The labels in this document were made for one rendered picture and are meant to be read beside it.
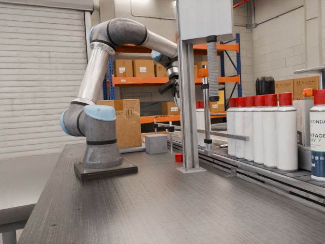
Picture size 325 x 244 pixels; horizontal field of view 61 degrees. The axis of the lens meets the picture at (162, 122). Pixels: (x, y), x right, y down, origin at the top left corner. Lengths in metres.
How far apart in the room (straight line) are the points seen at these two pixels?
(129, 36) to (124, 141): 0.60
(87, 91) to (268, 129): 0.73
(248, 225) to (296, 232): 0.08
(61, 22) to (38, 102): 1.49
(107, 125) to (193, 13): 0.49
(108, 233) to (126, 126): 1.03
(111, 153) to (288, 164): 0.60
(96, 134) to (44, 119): 4.22
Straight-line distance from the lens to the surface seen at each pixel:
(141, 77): 4.86
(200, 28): 0.96
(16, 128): 5.26
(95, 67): 1.23
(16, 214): 0.84
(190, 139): 0.99
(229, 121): 0.99
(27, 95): 5.24
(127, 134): 1.55
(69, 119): 1.16
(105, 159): 1.03
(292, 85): 4.61
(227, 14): 0.96
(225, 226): 0.57
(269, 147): 0.82
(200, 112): 1.20
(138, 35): 1.24
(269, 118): 0.81
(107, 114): 1.03
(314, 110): 0.69
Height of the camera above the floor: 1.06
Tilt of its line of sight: 3 degrees down
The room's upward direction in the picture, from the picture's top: 3 degrees counter-clockwise
